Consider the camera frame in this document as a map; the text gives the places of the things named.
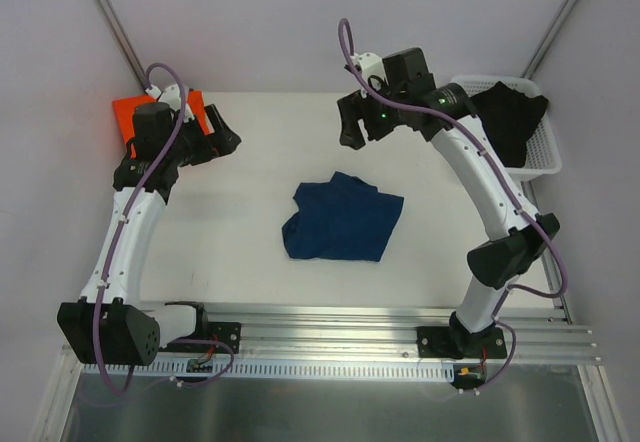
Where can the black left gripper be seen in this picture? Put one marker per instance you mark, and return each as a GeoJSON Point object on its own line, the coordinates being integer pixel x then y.
{"type": "Point", "coordinates": [208, 135]}

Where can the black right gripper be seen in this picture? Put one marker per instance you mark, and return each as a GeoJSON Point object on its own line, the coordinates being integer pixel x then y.
{"type": "Point", "coordinates": [365, 116]}

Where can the blue t shirt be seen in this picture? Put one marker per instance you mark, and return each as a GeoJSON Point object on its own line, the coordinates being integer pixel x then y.
{"type": "Point", "coordinates": [343, 219]}

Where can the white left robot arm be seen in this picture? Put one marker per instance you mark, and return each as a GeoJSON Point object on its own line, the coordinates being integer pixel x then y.
{"type": "Point", "coordinates": [105, 323]}

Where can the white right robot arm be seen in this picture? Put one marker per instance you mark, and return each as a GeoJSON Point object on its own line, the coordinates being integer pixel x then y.
{"type": "Point", "coordinates": [399, 90]}

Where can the folded orange t shirt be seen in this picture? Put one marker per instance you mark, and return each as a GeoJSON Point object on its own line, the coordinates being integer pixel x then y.
{"type": "Point", "coordinates": [124, 110]}

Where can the black t shirt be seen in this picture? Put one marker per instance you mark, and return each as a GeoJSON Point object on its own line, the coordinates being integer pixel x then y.
{"type": "Point", "coordinates": [510, 118]}

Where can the white plastic basket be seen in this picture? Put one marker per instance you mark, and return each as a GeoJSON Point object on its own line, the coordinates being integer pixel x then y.
{"type": "Point", "coordinates": [543, 157]}

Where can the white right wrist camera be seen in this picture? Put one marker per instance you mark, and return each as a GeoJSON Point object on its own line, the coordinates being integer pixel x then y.
{"type": "Point", "coordinates": [369, 65]}

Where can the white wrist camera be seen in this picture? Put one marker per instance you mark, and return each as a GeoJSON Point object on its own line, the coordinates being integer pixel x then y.
{"type": "Point", "coordinates": [172, 97]}
{"type": "Point", "coordinates": [369, 65]}

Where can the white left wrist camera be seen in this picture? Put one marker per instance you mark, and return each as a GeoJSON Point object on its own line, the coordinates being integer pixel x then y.
{"type": "Point", "coordinates": [172, 97]}

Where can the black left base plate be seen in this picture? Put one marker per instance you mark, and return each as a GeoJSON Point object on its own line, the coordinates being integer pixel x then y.
{"type": "Point", "coordinates": [228, 333]}

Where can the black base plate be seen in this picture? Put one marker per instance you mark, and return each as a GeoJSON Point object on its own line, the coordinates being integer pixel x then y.
{"type": "Point", "coordinates": [228, 333]}
{"type": "Point", "coordinates": [446, 343]}

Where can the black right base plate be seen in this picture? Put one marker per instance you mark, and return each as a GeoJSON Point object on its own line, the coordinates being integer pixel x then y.
{"type": "Point", "coordinates": [446, 343]}

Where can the white slotted cable duct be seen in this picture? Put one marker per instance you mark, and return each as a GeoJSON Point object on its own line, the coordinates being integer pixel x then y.
{"type": "Point", "coordinates": [302, 369]}

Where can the aluminium mounting rail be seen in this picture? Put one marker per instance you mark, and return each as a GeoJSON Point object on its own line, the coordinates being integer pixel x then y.
{"type": "Point", "coordinates": [535, 335]}

